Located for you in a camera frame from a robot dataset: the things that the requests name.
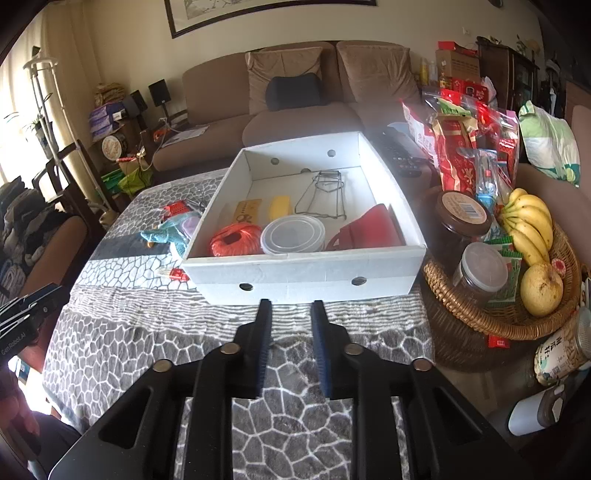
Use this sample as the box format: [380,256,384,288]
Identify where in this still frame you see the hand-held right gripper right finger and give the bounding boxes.
[310,299,532,480]

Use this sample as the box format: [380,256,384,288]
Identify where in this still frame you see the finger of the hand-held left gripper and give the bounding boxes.
[11,283,64,324]

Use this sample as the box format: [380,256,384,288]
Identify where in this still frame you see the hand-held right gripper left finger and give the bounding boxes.
[46,299,273,480]

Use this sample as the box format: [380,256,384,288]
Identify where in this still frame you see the white cardboard box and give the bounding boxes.
[181,130,426,305]

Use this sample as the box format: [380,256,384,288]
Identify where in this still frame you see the teal cloth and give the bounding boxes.
[140,215,195,245]

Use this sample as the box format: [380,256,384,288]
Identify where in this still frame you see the clear round plastic container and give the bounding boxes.
[260,215,326,256]

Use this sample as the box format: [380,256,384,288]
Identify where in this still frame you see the pile of dark clothes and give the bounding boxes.
[0,178,51,250]

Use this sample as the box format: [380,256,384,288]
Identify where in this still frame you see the grey patterned blanket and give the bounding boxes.
[41,166,435,480]

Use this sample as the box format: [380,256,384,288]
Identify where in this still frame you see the dark wooden chair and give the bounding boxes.
[28,141,116,232]

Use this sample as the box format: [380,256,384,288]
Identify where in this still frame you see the purple sponge packet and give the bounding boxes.
[168,216,204,257]

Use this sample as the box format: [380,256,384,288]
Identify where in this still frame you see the yellow sponge block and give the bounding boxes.
[268,195,293,221]

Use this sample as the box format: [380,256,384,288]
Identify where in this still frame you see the wicker basket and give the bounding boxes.
[422,222,583,370]

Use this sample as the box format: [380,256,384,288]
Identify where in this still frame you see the white coat rack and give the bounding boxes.
[23,46,116,227]

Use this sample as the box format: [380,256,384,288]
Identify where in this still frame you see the round tin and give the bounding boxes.
[102,134,127,162]

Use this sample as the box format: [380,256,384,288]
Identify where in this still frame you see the clear lid jar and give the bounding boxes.
[452,242,509,305]

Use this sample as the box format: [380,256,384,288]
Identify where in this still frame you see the stack of blue boxes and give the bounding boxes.
[89,102,127,141]

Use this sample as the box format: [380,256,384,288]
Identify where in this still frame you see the brown lid jar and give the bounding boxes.
[431,190,494,271]

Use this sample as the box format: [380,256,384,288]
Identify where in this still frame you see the white thermos bottle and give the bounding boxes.
[508,383,568,437]

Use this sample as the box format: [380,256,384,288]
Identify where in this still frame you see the papers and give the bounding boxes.
[159,127,208,148]

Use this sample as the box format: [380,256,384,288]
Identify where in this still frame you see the yellow pear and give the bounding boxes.
[520,262,565,318]

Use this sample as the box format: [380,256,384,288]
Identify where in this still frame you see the brown sofa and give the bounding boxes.
[152,41,439,174]

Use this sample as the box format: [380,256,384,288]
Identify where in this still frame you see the black speaker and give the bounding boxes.
[148,78,171,107]

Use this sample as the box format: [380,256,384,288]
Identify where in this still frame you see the seed jar with label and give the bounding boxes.
[534,307,591,386]

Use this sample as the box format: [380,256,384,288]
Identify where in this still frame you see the pile of red snack packets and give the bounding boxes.
[402,88,522,195]

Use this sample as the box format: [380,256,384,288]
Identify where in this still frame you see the bunch of bananas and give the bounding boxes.
[496,187,555,268]

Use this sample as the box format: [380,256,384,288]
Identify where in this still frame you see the dark lumbar pillow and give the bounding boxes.
[265,74,326,112]

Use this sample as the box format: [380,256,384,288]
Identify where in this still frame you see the tan sofa cushion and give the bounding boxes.
[245,46,324,116]
[336,41,423,104]

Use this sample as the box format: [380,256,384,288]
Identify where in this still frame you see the green white plastic bag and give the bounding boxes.
[518,100,581,188]

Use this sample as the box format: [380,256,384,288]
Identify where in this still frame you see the brown cardboard box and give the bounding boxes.
[436,48,481,84]

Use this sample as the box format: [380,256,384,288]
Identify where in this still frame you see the dark wooden cabinet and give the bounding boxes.
[475,37,541,114]

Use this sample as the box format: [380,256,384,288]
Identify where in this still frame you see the metal wire rack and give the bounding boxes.
[294,170,347,220]

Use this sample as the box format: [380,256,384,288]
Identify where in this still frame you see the framed wall picture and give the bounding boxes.
[164,0,379,40]

